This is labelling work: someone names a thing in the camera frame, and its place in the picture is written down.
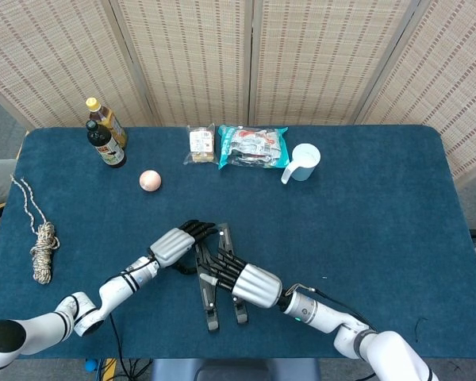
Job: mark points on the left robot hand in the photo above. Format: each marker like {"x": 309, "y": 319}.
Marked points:
{"x": 170, "y": 246}

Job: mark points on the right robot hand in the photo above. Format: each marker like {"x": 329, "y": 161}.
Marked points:
{"x": 258, "y": 285}

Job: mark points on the grey notched plastic rack frame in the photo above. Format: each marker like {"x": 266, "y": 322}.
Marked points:
{"x": 213, "y": 317}

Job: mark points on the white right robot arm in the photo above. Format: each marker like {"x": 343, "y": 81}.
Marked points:
{"x": 388, "y": 349}

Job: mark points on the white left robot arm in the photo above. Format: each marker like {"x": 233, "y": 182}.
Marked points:
{"x": 115, "y": 289}

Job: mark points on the pale pink ball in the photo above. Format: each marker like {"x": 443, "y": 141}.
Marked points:
{"x": 150, "y": 181}

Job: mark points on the blue-gray chair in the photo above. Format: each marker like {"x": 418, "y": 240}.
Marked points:
{"x": 238, "y": 369}

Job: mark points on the blue table cloth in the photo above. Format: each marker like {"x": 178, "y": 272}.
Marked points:
{"x": 341, "y": 218}

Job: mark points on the clear bag of sandwich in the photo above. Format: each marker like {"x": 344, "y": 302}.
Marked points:
{"x": 201, "y": 143}

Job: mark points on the dark sauce bottle black cap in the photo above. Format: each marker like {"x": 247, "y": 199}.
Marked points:
{"x": 107, "y": 152}

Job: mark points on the teal snack bag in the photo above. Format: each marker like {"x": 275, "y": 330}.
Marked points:
{"x": 250, "y": 147}

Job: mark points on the tea bottle yellow cap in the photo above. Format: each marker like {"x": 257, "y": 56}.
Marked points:
{"x": 115, "y": 127}

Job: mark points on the blue round floor object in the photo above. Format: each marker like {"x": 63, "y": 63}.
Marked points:
{"x": 90, "y": 364}

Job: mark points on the woven bamboo folding screen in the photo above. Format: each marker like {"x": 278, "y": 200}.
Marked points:
{"x": 198, "y": 59}

